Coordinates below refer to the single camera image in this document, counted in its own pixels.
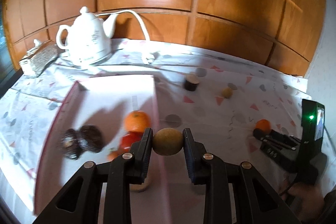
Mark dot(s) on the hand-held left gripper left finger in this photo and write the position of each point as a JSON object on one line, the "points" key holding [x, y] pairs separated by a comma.
{"points": [[146, 155]]}

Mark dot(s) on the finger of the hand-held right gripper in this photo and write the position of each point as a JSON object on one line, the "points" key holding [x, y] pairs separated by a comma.
{"points": [[278, 151], [278, 137]]}

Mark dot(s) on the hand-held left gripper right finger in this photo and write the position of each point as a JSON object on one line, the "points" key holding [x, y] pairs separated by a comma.
{"points": [[189, 158]]}

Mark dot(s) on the small orange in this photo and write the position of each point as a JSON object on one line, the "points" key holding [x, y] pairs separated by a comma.
{"points": [[263, 124]]}

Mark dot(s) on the red tomato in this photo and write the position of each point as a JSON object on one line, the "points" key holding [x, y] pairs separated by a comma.
{"points": [[128, 141]]}

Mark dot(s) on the brown kiwi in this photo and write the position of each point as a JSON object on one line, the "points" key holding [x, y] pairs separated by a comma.
{"points": [[168, 144], [227, 92]]}

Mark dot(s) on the small orange fruit piece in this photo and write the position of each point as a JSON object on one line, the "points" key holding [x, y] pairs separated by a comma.
{"points": [[113, 155]]}

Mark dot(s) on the pale-topped wood log slice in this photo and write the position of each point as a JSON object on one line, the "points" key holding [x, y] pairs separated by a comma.
{"points": [[140, 188]]}

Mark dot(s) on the large orange with stem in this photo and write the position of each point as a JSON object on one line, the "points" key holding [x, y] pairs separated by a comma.
{"points": [[136, 122]]}

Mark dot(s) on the pink shallow tray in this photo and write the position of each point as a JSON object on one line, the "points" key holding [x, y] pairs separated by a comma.
{"points": [[110, 98]]}

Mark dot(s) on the person's right hand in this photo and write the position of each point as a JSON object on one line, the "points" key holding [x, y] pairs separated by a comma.
{"points": [[307, 200]]}

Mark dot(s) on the white patterned tablecloth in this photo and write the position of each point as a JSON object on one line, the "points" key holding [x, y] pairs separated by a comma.
{"points": [[236, 113]]}

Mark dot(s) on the small dark wood log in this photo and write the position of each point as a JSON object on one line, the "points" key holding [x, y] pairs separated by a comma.
{"points": [[190, 83]]}

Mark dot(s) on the white ceramic teapot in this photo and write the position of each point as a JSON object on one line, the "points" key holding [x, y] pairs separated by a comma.
{"points": [[86, 40]]}

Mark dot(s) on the patterned tissue box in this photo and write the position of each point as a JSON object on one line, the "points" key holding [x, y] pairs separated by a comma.
{"points": [[39, 58]]}

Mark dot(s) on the dark glass-door cabinet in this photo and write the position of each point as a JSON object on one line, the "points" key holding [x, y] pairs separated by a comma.
{"points": [[4, 56]]}

